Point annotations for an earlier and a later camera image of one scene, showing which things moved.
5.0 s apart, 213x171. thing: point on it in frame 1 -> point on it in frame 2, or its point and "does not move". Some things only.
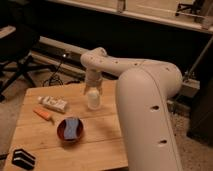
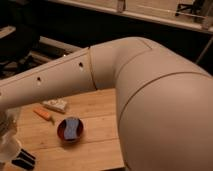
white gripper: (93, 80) -> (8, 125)
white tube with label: (57, 103) does not move
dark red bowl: (61, 130) does not move
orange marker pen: (44, 114) does not move
